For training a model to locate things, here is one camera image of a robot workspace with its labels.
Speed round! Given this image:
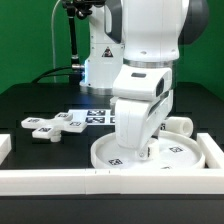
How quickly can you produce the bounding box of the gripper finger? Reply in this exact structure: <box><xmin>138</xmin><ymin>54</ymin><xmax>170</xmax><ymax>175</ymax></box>
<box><xmin>147</xmin><ymin>139</ymin><xmax>158</xmax><ymax>159</ymax></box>

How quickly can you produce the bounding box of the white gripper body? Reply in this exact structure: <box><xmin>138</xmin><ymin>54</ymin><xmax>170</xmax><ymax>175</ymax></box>
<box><xmin>113</xmin><ymin>65</ymin><xmax>173</xmax><ymax>157</ymax></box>

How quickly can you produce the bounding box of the white round table top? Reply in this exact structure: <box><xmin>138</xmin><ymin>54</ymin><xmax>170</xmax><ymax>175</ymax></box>
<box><xmin>91</xmin><ymin>131</ymin><xmax>205</xmax><ymax>170</ymax></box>

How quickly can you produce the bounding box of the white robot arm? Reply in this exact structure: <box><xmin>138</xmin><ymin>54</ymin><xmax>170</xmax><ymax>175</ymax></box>
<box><xmin>80</xmin><ymin>0</ymin><xmax>209</xmax><ymax>160</ymax></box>

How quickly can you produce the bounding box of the white marker sheet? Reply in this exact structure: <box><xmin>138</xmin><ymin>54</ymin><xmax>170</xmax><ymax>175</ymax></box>
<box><xmin>69</xmin><ymin>109</ymin><xmax>115</xmax><ymax>125</ymax></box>

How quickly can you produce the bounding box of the white U-shaped fence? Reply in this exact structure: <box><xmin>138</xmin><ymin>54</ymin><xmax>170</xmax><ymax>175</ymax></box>
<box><xmin>0</xmin><ymin>133</ymin><xmax>224</xmax><ymax>196</ymax></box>

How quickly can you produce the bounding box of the white cross-shaped table base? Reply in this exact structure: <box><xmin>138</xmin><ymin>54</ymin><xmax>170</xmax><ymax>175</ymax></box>
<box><xmin>21</xmin><ymin>112</ymin><xmax>87</xmax><ymax>142</ymax></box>

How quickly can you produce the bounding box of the black cable bundle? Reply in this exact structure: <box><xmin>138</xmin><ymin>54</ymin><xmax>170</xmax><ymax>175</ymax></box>
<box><xmin>31</xmin><ymin>65</ymin><xmax>85</xmax><ymax>84</ymax></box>

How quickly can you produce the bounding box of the white cable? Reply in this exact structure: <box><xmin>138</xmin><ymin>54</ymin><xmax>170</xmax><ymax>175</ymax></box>
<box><xmin>50</xmin><ymin>0</ymin><xmax>63</xmax><ymax>83</ymax></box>

